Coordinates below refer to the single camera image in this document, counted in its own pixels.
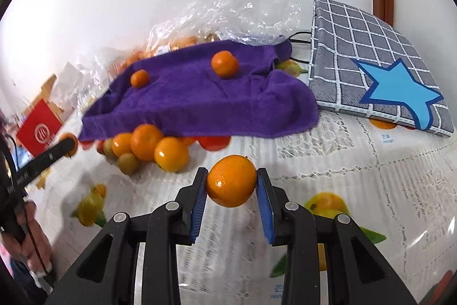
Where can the small clear plastic bag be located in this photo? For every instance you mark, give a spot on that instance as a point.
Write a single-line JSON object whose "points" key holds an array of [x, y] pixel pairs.
{"points": [[92, 69]]}

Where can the pile of bagged oranges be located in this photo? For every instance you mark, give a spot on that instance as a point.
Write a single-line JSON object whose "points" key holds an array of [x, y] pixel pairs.
{"points": [[178, 43]]}

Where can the large clear plastic bag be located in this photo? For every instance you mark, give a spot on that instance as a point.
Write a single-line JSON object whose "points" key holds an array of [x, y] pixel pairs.
{"points": [[242, 5]]}

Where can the purple towel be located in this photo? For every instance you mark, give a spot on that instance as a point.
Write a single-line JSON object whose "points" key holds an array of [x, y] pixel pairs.
{"points": [[200, 101]]}

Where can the red paper bag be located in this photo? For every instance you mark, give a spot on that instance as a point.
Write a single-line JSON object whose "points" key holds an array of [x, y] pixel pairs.
{"points": [[35, 133]]}

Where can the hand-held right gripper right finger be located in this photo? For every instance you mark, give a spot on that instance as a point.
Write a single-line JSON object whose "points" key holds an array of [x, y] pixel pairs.
{"points": [[266, 208]]}

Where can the grey checked bag blue star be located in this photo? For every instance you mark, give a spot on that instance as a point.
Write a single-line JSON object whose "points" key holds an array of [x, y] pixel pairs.
{"points": [[339, 40]]}

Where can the small orange fruit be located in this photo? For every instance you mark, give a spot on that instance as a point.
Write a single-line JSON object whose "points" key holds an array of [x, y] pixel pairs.
{"points": [[139, 78], [121, 145]]}

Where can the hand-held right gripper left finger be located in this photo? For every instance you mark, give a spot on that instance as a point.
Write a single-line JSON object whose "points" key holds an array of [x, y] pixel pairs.
{"points": [[198, 208]]}

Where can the person's left hand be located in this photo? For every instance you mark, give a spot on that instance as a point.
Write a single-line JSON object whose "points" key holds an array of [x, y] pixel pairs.
{"points": [[35, 240]]}

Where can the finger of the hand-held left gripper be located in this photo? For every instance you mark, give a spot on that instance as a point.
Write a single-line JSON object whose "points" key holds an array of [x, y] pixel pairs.
{"points": [[43, 162]]}

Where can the brown kiwi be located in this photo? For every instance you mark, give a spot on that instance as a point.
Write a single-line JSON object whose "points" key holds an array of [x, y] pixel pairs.
{"points": [[108, 147], [128, 164]]}

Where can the white plastic bag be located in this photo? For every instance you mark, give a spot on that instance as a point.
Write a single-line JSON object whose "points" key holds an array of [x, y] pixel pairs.
{"points": [[69, 74]]}

